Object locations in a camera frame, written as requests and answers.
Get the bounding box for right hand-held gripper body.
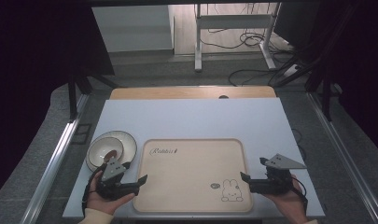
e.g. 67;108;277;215
248;153;307;196

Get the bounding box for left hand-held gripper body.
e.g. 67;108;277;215
97;157;140;201

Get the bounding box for person's right hand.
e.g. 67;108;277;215
264;175;309;224

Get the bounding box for person's left hand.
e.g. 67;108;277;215
86;171;136;216

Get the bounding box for brown object in bowl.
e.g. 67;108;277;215
103;149;119;163

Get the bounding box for white plate with dark rim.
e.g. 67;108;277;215
85;130;138;173

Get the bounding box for white bowl with dark rim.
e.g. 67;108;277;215
87;136;125;169

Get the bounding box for wooden tray with rabbit print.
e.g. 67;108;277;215
133;138;254;215

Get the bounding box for dark rectangular floor plate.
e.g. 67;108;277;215
70;123;93;146

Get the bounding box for white table board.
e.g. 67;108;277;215
62;97;326;219

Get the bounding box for black metal stand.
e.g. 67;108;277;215
303;60;343;122
66;67;119;123

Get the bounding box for white power strip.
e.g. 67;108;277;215
282;63;303;78

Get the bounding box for dark curtain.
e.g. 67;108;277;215
0;0;116;202
273;0;378;157

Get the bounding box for white cabinet panel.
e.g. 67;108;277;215
91;4;175;54

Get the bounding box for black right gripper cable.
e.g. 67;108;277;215
289;175;309;217

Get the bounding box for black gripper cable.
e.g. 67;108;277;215
289;175;309;217
81;162;107;217

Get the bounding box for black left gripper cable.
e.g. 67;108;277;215
81;162;107;217

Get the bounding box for thin black cable beside table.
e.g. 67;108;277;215
291;128;308;162

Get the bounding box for aluminium frame rail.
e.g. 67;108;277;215
20;92;91;224
305;91;378;224

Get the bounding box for black floor cables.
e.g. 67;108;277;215
198;27;300;88

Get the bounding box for white desk frame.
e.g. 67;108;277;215
193;2;283;73

